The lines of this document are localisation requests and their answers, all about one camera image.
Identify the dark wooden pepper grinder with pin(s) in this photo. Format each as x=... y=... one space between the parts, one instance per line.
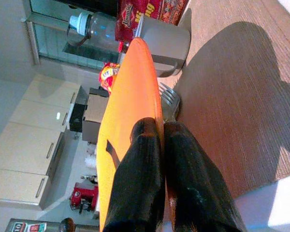
x=67 y=225

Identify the cream kitchen cabinets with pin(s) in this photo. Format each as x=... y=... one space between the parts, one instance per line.
x=31 y=145

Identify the yellow red chip bag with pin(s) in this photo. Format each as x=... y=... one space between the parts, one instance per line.
x=107 y=77

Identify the silver metal fork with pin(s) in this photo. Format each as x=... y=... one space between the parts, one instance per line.
x=170 y=104

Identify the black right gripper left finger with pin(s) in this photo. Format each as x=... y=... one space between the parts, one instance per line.
x=137 y=178

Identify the brown woven placemat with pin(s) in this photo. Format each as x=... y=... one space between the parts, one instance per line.
x=234 y=96

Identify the clear water bottle blue lid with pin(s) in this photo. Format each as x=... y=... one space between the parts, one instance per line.
x=96 y=30

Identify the red coffee machine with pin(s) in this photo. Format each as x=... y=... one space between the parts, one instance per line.
x=83 y=197

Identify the grey mug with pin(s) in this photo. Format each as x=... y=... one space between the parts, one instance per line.
x=166 y=42

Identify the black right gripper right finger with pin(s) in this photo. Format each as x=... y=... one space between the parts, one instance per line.
x=195 y=188

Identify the black and grey appliance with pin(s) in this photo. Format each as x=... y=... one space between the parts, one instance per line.
x=90 y=114

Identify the jar with red white label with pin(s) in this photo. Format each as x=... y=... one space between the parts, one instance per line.
x=29 y=226

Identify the orange plate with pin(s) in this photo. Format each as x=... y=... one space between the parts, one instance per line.
x=130 y=101

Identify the red snack bag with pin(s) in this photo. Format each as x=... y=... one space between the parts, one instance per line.
x=145 y=17

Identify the window with grey frame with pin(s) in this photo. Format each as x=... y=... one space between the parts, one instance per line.
x=62 y=31

